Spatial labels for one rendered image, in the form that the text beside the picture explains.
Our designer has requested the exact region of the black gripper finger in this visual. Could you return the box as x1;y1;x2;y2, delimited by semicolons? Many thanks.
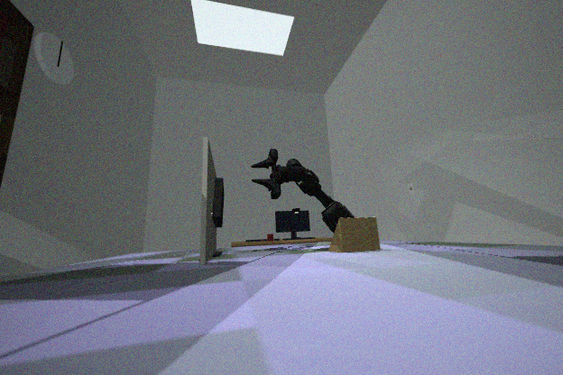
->
251;156;271;169
252;178;272;191

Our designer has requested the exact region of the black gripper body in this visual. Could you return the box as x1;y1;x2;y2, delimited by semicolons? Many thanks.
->
268;149;294;199

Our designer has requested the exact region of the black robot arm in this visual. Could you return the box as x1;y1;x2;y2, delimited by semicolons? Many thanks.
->
286;159;354;233

